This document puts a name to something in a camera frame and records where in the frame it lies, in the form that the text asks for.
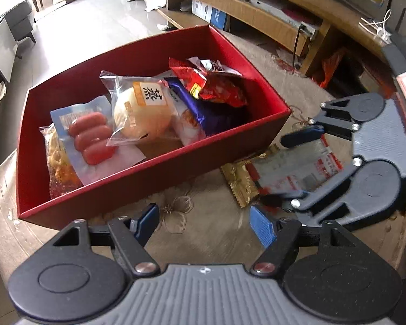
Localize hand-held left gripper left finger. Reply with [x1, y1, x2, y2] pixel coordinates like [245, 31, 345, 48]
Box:
[52, 203, 161, 277]

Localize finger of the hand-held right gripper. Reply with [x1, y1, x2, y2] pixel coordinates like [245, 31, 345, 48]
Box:
[280, 95, 360, 148]
[260, 157, 364, 231]

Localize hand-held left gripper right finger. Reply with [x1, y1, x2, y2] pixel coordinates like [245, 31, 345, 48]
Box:
[250, 205, 364, 276]

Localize red and white snack packet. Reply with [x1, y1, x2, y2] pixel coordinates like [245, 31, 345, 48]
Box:
[248, 135, 344, 197]

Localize red cardboard box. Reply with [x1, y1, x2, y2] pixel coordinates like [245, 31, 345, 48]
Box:
[16, 24, 292, 231]

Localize purple snack packet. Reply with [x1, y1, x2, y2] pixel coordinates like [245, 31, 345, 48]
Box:
[164, 76, 251, 136]

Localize red crinkled snack packet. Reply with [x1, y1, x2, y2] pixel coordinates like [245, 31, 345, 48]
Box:
[199, 71, 248, 106]

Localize sausage packet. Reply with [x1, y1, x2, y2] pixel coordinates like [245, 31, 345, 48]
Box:
[50, 95, 147, 186]

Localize yellow waffle packet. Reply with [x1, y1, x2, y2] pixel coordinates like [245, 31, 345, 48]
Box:
[39, 123, 85, 200]

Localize steamed bun packet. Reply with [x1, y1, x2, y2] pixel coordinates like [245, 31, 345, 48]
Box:
[100, 70, 183, 148]

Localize red packet with yellow label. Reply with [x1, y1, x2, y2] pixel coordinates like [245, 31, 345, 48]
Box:
[168, 57, 208, 99]

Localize gold snack packet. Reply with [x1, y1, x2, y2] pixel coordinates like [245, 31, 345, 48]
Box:
[221, 144, 280, 209]

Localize orange plastic bag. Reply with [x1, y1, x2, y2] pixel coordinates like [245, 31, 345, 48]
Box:
[312, 47, 346, 89]

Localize white shrimp snack packet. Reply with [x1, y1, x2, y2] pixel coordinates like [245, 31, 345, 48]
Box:
[171, 98, 207, 146]

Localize wooden TV stand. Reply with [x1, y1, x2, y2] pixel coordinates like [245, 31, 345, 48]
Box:
[157, 0, 396, 77]

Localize silver media player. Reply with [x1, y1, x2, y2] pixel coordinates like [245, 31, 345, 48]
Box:
[220, 0, 316, 38]

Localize blue box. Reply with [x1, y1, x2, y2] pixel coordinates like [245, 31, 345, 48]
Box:
[210, 8, 231, 30]

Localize white box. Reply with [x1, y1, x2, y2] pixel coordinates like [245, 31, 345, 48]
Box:
[192, 0, 212, 21]

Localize white side cabinet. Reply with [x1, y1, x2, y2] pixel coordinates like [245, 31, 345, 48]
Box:
[0, 17, 20, 83]

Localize grey sofa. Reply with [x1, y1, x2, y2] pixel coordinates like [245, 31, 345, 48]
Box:
[4, 0, 37, 44]

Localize white cables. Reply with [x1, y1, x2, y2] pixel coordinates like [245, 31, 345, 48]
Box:
[359, 9, 392, 44]

